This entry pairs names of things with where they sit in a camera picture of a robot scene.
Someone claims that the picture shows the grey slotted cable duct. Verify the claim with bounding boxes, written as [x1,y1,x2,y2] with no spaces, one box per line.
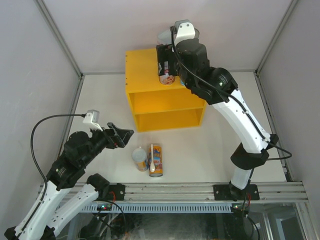
[80,202,233,214]

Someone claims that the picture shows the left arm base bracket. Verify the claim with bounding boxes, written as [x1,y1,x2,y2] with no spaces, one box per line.
[97,183,126,202]

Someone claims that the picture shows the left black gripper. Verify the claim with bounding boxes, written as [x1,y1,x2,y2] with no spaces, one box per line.
[80,122,134,166]

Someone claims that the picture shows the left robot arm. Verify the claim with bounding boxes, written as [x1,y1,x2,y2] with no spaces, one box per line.
[4,122,134,240]

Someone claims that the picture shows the gold rectangular tin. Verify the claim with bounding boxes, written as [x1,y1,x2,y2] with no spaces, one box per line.
[180,78,186,86]

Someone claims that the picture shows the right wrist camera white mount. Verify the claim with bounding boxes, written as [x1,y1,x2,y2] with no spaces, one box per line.
[173,19,196,46]

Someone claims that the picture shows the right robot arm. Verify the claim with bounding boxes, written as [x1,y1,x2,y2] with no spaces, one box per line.
[156,38,279,201]

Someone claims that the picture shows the white lidded pink can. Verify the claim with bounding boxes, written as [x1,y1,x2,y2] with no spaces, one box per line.
[157,29,172,45]

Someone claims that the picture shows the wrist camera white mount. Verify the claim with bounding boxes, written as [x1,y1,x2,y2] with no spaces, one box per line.
[173,19,196,46]
[82,109,103,132]

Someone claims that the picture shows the aluminium mounting rail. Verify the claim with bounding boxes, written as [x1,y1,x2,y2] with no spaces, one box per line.
[122,182,308,203]

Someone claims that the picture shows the red white labelled can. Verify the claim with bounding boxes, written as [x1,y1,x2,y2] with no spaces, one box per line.
[159,74,175,86]

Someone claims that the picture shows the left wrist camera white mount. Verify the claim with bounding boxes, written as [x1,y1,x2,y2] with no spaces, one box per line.
[82,109,103,132]

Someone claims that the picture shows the yellow wooden shelf cabinet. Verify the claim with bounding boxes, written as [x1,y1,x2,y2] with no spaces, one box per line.
[125,48,207,132]

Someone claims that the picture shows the white lidded yellow can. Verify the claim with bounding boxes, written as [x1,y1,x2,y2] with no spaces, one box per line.
[131,147,149,172]

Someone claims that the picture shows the black cylindrical can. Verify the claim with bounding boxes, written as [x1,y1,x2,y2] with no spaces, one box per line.
[194,28,200,39]

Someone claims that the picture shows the orange can with spoon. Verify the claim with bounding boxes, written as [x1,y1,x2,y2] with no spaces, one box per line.
[148,144,163,178]

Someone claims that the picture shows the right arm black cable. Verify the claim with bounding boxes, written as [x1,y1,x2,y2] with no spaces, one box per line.
[170,26,293,161]

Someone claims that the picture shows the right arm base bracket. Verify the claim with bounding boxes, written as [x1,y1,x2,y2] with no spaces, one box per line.
[213,183,260,201]

